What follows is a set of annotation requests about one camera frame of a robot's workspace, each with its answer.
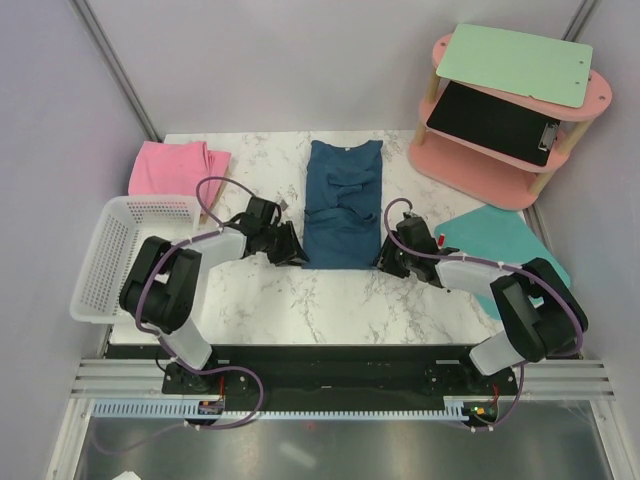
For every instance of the black clipboard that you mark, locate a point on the black clipboard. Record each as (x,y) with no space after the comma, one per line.
(495,124)

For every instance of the white cable duct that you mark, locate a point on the white cable duct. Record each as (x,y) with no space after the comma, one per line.
(197,410)

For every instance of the white plastic basket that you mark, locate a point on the white plastic basket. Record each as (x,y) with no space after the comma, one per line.
(124,224)

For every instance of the pink three tier shelf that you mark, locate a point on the pink three tier shelf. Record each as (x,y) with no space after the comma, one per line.
(489,176)

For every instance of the pink t shirt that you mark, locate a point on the pink t shirt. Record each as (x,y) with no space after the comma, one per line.
(175,169)

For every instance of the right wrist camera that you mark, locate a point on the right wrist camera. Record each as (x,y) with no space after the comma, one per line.
(413,233)

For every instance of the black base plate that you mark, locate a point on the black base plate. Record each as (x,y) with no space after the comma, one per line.
(300,377)

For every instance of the green clipboard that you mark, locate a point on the green clipboard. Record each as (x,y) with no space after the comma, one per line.
(543,68)

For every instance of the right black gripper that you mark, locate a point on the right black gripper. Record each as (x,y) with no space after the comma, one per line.
(384,260)

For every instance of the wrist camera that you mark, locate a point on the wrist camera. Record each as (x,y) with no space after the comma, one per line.
(413,233)
(261,213)

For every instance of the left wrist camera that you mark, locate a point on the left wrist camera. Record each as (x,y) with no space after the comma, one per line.
(261,213)

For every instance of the blue t shirt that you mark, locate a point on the blue t shirt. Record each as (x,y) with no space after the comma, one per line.
(343,197)

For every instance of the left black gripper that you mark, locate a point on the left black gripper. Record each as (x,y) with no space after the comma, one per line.
(292,251)

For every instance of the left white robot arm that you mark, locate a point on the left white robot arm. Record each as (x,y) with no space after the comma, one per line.
(161,287)

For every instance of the teal cutting board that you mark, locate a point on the teal cutting board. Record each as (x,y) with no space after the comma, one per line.
(498,235)

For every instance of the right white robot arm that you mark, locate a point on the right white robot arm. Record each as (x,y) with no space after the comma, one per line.
(539,315)

